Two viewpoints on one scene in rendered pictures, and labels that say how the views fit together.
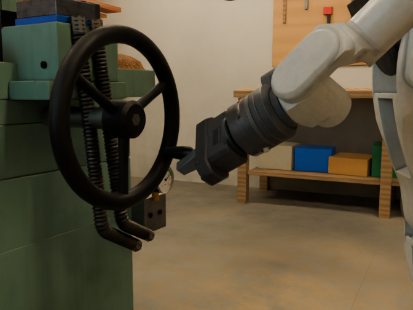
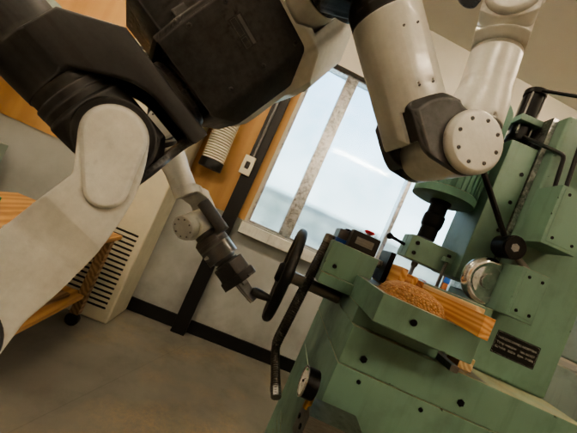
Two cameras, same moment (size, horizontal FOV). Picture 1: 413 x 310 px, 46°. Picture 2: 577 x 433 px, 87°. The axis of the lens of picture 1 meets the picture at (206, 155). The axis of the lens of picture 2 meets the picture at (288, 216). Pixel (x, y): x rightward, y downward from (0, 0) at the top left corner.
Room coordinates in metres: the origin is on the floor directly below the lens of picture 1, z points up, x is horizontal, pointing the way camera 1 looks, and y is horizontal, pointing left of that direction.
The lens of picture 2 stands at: (1.51, -0.39, 0.94)
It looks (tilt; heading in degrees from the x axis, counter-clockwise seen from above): 2 degrees up; 149
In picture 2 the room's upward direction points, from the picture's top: 24 degrees clockwise
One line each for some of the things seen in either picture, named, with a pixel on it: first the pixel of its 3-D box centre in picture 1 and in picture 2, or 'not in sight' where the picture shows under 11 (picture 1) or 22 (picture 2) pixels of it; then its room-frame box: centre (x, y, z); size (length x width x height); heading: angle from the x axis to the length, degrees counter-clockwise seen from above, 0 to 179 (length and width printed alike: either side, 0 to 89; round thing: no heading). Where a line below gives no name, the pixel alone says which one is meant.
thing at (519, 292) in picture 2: not in sight; (514, 292); (1.17, 0.50, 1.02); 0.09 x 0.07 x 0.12; 149
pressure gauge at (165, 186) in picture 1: (159, 182); (308, 387); (1.05, 0.11, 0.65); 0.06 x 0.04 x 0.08; 149
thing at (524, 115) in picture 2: not in sight; (526, 118); (1.01, 0.54, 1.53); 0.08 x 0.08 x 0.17; 59
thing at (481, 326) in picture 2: not in sight; (418, 293); (1.02, 0.37, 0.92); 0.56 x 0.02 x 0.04; 149
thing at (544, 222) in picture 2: not in sight; (555, 221); (1.18, 0.52, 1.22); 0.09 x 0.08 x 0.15; 59
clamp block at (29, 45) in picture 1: (61, 55); (345, 262); (0.85, 0.25, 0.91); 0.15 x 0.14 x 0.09; 149
